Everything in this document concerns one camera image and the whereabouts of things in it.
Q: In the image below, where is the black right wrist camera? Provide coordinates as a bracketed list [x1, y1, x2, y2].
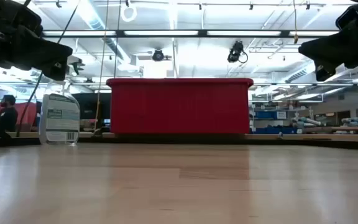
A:
[335, 2, 358, 32]

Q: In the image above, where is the person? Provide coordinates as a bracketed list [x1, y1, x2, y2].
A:
[0, 95, 19, 133]

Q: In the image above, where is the overhead light rail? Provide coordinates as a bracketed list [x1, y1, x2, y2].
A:
[42, 29, 341, 39]

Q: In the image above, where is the white hanging ring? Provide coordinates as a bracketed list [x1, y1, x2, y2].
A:
[120, 3, 138, 23]

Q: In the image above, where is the black background monitor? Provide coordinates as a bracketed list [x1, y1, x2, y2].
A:
[72, 92, 112, 129]

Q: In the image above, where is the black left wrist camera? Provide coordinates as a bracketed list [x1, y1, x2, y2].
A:
[0, 0, 43, 37]

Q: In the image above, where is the clear spray bottle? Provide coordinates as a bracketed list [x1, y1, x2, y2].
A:
[38, 81, 81, 146]

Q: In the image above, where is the blue storage bin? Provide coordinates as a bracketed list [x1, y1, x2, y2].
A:
[255, 110, 288, 121]
[255, 126, 298, 135]

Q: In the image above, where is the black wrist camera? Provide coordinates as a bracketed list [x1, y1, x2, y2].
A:
[335, 2, 358, 32]
[0, 0, 43, 37]

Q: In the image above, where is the tan hanging cord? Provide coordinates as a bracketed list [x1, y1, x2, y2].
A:
[93, 0, 110, 131]

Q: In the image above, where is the orange hanging cord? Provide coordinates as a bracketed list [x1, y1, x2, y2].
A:
[293, 0, 300, 44]

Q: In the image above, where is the red plastic laundry bin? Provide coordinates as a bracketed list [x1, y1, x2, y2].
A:
[106, 77, 254, 135]

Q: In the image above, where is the red fabric panel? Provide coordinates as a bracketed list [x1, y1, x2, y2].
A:
[0, 102, 39, 127]

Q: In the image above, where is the black hanging camera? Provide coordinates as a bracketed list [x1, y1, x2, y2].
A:
[227, 40, 249, 64]

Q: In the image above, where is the round black ceiling camera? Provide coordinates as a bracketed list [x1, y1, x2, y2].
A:
[152, 49, 165, 62]

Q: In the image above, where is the black hanging cable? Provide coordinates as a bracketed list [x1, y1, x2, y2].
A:
[16, 0, 81, 138]

